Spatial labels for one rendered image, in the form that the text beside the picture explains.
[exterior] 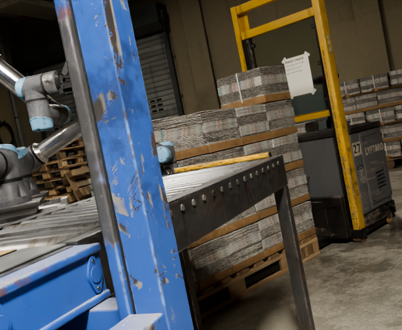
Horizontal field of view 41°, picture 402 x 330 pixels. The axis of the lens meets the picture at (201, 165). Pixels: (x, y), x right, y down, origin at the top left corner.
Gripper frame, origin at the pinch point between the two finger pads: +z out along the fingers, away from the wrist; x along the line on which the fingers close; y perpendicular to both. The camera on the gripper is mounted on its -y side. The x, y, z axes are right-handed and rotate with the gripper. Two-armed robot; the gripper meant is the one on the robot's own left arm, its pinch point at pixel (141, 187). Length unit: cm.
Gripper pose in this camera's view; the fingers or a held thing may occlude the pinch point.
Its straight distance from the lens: 236.4
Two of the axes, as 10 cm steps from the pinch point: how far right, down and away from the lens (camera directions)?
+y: -1.9, -9.8, -0.5
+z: -4.0, 1.3, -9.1
